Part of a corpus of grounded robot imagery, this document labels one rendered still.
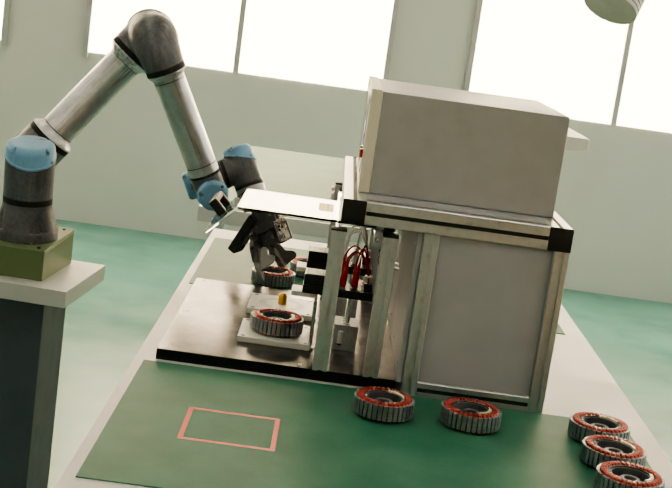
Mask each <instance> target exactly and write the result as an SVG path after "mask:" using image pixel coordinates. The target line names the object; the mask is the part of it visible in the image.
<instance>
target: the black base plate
mask: <svg viewBox="0 0 672 488"><path fill-rule="evenodd" d="M252 292H253V293H260V294H267V295H275V296H279V295H280V294H281V293H282V292H284V293H286V295H287V297H289V298H297V299H304V300H311V301H314V298H308V297H301V296H294V295H291V291H290V290H283V289H276V288H268V287H261V286H254V285H246V284H239V283H232V282H224V281H217V280H210V279H203V278H196V280H195V282H194V284H193V285H192V287H191V289H190V291H189V293H188V294H187V296H186V298H185V300H184V301H183V303H182V305H181V307H180V308H179V310H178V312H177V314H176V315H175V317H174V319H173V321H172V323H171V324H170V326H169V328H168V330H167V331H166V333H165V335H164V337H163V338H162V340H161V342H160V344H159V346H158V347H157V351H156V359H162V360H169V361H177V362H184V363H191V364H199V365H206V366H214V367H221V368H228V369H236V370H243V371H250V372H258V373H265V374H272V375H280V376H287V377H295V378H302V379H309V380H317V381H324V382H331V383H339V384H346V385H353V386H361V387H367V386H368V387H369V386H372V387H373V386H376V387H378V386H380V387H381V388H382V387H385V390H386V388H387V387H388V388H390V389H391V388H393V389H394V388H395V372H394V363H393V355H392V346H391V337H390V329H389V320H388V315H387V321H386V328H385V335H384V342H383V348H382V355H381V362H380V368H379V375H378V379H375V378H372V377H369V376H368V377H363V366H364V360H365V353H366V346H367V339H368V332H369V326H370V319H371V312H372V305H373V304H369V303H367V302H365V303H362V302H361V300H358V303H357V310H356V317H355V318H357V319H358V334H357V341H356V348H355V352H350V351H342V350H335V349H331V348H330V355H329V362H328V369H327V372H324V371H322V370H317V371H316V370H312V364H313V357H314V350H315V343H316V335H317V328H318V321H319V314H320V307H321V299H322V297H320V295H318V299H317V302H318V304H317V311H316V319H317V320H316V321H315V325H314V332H313V340H312V347H313V350H309V351H305V350H298V349H291V348H283V347H276V346H269V345H261V344H254V343H247V342H239V341H236V340H237V335H238V332H239V329H240V326H241V323H242V320H243V318H249V319H250V317H251V313H247V312H246V310H247V306H248V303H249V300H250V297H251V294H252Z"/></svg>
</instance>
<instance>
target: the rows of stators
mask: <svg viewBox="0 0 672 488"><path fill-rule="evenodd" d="M630 431H631V428H630V426H629V425H628V424H627V423H625V422H624V421H622V420H620V419H619V418H616V417H612V416H611V415H609V416H608V415H607V414H604V416H603V414H602V413H600V414H599V413H597V412H596V413H594V412H591V413H590V412H585V411H584V412H577V413H574V414H572V415H571V416H570V419H569V424H568V430H567V432H568V434H569V435H570V436H571V437H572V438H573V439H575V440H577V441H578V442H581V443H582V446H581V451H580V458H581V460H582V461H583V462H585V463H586V464H587V465H588V466H591V467H592V468H595V469H596V473H595V479H594V486H595V488H664V487H665V480H664V478H663V477H662V476H661V475H659V473H657V472H656V471H653V470H652V469H649V468H648V467H645V463H646V458H647V452H646V451H645V450H644V449H643V448H642V447H641V446H639V445H638V444H636V443H634V442H631V441H629V437H630Z"/></svg>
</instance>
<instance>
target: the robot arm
mask: <svg viewBox="0 0 672 488"><path fill-rule="evenodd" d="M185 67H186V64H185V62H184V59H183V56H182V52H181V48H180V43H179V38H178V33H177V30H176V27H175V26H174V24H173V22H172V20H171V19H170V18H169V17H168V16H167V15H166V14H165V13H163V12H162V11H159V10H156V9H143V10H140V11H138V12H136V13H135V14H133V15H132V16H131V18H130V19H129V20H128V22H127V25H126V26H125V27H124V28H123V29H122V30H121V31H120V32H119V33H118V34H117V35H116V36H115V37H114V38H113V39H112V50H111V51H110V52H109V53H108V54H107V55H106V56H105V57H104V58H103V59H102V60H101V61H100V62H99V63H98V64H97V65H96V66H95V67H94V68H93V69H92V70H91V71H90V72H89V73H88V74H87V75H86V76H85V77H84V78H83V79H82V80H81V81H80V82H79V83H78V84H77V85H76V86H75V87H74V88H73V89H72V90H71V91H70V93H69V94H68V95H67V96H66V97H65V98H64V99H63V100H62V101H61V102H60V103H59V104H58V105H57V106H56V107H55V108H54V109H53V110H52V111H51V112H50V113H49V114H48V115H47V116H46V117H45V118H42V119H34V120H33V121H32V122H31V123H30V124H29V125H28V126H27V127H26V128H25V129H24V130H23V131H21V132H19V133H18V134H16V135H15V136H14V137H13V138H11V139H10V140H9V141H8V142H7V144H6V148H5V151H4V156H5V166H4V184H3V202H2V206H1V208H0V240H2V241H6V242H10V243H16V244H29V245H34V244H46V243H51V242H54V241H56V240H57V239H58V226H57V222H56V218H55V214H54V211H53V191H54V177H55V167H56V166H57V164H58V163H59V162H60V161H61V160H62V159H63V158H64V157H65V156H66V155H67V154H68V153H69V152H70V142H71V141H72V140H73V139H74V138H75V137H76V136H77V135H78V134H79V133H80V132H81V131H82V130H83V129H84V128H85V127H86V126H87V125H88V124H89V123H90V122H91V121H92V120H93V119H94V118H95V117H96V116H97V115H98V114H99V113H100V112H101V111H102V110H103V109H104V108H105V107H106V106H107V105H108V104H109V102H110V101H111V100H112V99H113V98H114V97H115V96H116V95H117V94H118V93H119V92H120V91H121V90H122V89H123V88H124V87H125V86H126V85H127V84H128V83H129V82H130V81H131V80H132V79H133V78H134V77H135V76H136V75H137V74H141V73H146V76H147V78H148V80H150V81H152V82H153V83H154V85H155V87H156V90H157V92H158V95H159V98H160V100H161V103H162V106H163V108H164V111H165V113H166V116H167V119H168V121H169V124H170V126H171V129H172V132H173V134H174V137H175V140H176V142H177V145H178V147H179V150H180V153H181V155H182V158H183V160H184V163H185V166H186V168H187V171H186V172H184V173H183V174H182V179H183V182H184V185H185V188H186V191H187V194H188V197H189V199H191V200H194V199H197V200H198V202H199V203H200V204H201V205H202V206H203V207H204V208H205V209H207V210H211V211H214V210H213V208H212V207H211V206H210V204H209V202H210V201H211V200H212V198H213V197H214V195H215V194H216V193H218V192H219V191H222V192H223V193H224V194H225V196H226V197H227V198H228V197H229V191H228V188H231V187H233V186H234V188H235V190H236V193H237V196H238V195H240V194H241V193H242V192H243V191H245V190H246V189H255V190H262V191H267V190H266V187H265V184H264V182H263V179H262V176H261V173H260V170H259V167H258V164H257V161H256V160H257V159H256V158H255V155H254V153H253V150H252V148H251V146H250V145H249V144H239V145H236V146H233V147H230V148H228V149H226V150H225V151H224V152H223V155H224V157H223V159H221V160H219V161H216V158H215V155H214V153H213V150H212V147H211V144H210V142H209V139H208V136H207V134H206V131H205V128H204V125H203V123H202V120H201V117H200V115H199V112H198V109H197V106H196V104H195V101H194V98H193V96H192V93H191V90H190V87H189V85H188V82H187V79H186V77H185V74H184V70H185ZM251 213H252V214H251V215H249V216H248V218H247V219H246V221H245V222H244V224H243V225H242V227H241V228H240V230H239V231H238V233H237V234H236V236H235V237H234V239H233V240H232V242H231V243H230V245H229V247H228V249H229V250H230V251H231V252H232V253H237V252H240V251H242V250H243V249H244V248H245V246H246V244H247V243H248V241H249V240H250V243H249V249H250V254H251V258H252V262H253V263H254V267H255V270H256V272H257V275H258V277H259V279H260V280H261V282H262V283H263V284H264V283H265V274H264V270H265V269H266V268H268V267H269V266H270V265H272V264H273V263H274V262H276V264H277V266H278V267H279V266H280V267H284V268H288V265H287V264H288V263H289V262H291V261H292V260H293V259H294V258H296V256H297V254H296V252H295V251H293V250H285V249H284V248H283V246H282V245H281V243H284V242H287V240H290V239H291V238H293V237H292V234H291V231H290V228H289V225H288V222H287V220H286V219H284V218H283V217H282V216H281V217H282V218H281V217H280V216H278V215H277V214H270V213H263V212H256V211H251ZM279 217H280V218H279ZM268 249H269V254H270V255H269V254H268ZM288 269H289V268H288Z"/></svg>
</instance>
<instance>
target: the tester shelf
mask: <svg viewBox="0 0 672 488"><path fill-rule="evenodd" d="M357 159H358V157H352V156H345V162H344V169H343V184H342V204H341V220H340V222H345V223H352V224H360V225H368V226H376V227H383V228H390V229H397V230H405V231H412V232H419V233H426V234H434V235H441V236H448V237H456V238H463V239H470V240H477V241H485V242H492V243H499V244H507V245H514V246H521V247H528V248H536V249H543V250H549V251H557V252H563V253H571V247H572V242H573V236H574V230H573V229H572V228H571V227H570V226H569V225H568V224H567V223H566V222H565V221H564V220H563V219H562V218H561V217H560V216H559V215H558V214H557V213H556V212H555V211H554V215H553V218H548V217H540V216H533V215H526V214H519V213H511V212H504V211H497V210H490V209H482V208H475V207H468V206H461V205H453V204H446V203H439V202H432V201H424V200H417V199H410V198H402V197H395V196H388V195H381V194H373V193H363V192H358V182H357Z"/></svg>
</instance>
